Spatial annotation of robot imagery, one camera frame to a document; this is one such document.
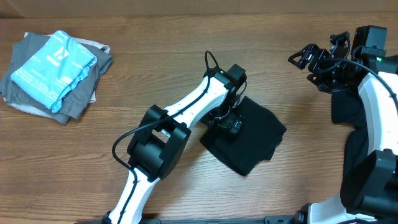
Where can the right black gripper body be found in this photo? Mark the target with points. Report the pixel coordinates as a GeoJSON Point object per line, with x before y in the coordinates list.
{"type": "Point", "coordinates": [328, 79]}

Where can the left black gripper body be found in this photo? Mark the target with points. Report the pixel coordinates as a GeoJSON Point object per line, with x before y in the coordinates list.
{"type": "Point", "coordinates": [226, 118]}

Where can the black polo shirt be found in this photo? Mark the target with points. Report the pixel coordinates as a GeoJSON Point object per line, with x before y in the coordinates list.
{"type": "Point", "coordinates": [256, 140]}

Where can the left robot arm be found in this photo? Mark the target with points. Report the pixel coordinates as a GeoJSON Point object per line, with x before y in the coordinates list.
{"type": "Point", "coordinates": [157, 144]}

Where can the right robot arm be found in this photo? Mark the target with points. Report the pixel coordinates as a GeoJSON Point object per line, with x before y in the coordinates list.
{"type": "Point", "coordinates": [362, 80]}

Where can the pile of black clothes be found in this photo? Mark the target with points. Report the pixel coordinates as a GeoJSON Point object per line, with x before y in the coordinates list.
{"type": "Point", "coordinates": [368, 192]}

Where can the folded dark grey shirt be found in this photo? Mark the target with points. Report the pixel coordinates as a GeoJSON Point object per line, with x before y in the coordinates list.
{"type": "Point", "coordinates": [82, 90]}

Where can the folded light blue shirt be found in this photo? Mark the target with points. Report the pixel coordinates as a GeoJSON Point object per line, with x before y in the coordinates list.
{"type": "Point", "coordinates": [54, 70]}

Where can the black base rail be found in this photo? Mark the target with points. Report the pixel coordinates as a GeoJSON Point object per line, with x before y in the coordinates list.
{"type": "Point", "coordinates": [266, 220]}

